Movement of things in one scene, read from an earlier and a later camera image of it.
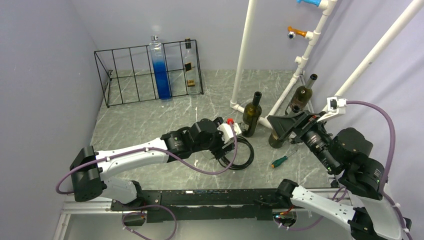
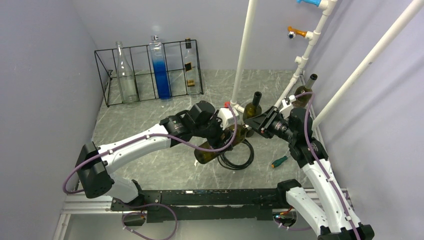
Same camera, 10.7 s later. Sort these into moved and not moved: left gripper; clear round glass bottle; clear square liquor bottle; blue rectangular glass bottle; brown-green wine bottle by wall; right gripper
Moved: clear round glass bottle; right gripper
Not moved: clear square liquor bottle; blue rectangular glass bottle; left gripper; brown-green wine bottle by wall
